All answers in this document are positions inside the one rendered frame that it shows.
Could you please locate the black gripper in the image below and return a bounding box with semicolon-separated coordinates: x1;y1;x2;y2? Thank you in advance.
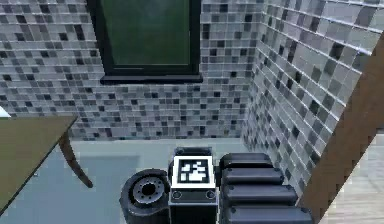
119;168;172;224

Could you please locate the black framed window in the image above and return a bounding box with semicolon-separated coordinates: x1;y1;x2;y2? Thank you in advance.
86;0;204;85

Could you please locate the brown wooden table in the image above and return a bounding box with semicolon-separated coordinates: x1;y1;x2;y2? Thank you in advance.
0;115;94;214

